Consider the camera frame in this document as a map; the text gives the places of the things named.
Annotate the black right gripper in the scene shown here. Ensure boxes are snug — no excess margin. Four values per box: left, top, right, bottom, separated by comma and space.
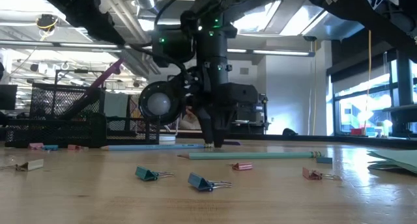
197, 82, 259, 148

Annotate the mint green pencil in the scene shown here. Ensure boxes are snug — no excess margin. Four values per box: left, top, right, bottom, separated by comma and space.
177, 151, 326, 161

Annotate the light blue pencil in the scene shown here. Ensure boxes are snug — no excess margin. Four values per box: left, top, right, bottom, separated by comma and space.
100, 143, 214, 152

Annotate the black mesh desk organizer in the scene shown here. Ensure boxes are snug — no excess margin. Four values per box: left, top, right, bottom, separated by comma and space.
4, 82, 160, 149

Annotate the teal sticky note pad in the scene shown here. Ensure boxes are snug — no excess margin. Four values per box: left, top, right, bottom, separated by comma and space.
367, 148, 417, 175

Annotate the white binder clip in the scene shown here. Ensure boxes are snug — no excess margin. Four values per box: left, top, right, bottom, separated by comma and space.
0, 158, 45, 172

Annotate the person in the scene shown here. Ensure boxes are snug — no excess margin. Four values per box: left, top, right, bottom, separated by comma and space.
178, 106, 202, 131

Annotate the black equipment rack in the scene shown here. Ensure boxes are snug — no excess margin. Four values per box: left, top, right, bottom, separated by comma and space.
236, 93, 270, 135

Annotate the pink striped binder clip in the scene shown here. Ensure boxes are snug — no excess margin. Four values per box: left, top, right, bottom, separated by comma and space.
225, 161, 253, 172

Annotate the teal binder clip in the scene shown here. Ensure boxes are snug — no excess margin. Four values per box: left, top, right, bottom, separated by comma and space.
135, 166, 176, 182

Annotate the pink patterned cloth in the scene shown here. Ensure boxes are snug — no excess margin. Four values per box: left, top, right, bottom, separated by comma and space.
128, 94, 141, 119

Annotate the pale green cloth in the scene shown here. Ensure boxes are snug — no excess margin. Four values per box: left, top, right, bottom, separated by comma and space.
104, 92, 129, 118

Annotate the ceiling light bar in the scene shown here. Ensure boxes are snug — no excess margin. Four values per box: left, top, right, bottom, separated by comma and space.
0, 40, 315, 57

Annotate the black monitor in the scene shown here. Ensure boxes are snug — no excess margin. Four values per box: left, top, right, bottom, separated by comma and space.
0, 84, 18, 111

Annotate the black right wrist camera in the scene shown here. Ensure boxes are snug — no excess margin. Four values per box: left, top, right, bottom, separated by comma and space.
174, 73, 203, 103

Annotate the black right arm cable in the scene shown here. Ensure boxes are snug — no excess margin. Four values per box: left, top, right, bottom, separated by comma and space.
126, 0, 197, 85

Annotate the black ceiling device yellow cable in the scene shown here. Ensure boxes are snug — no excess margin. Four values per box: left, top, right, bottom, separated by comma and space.
35, 14, 60, 33

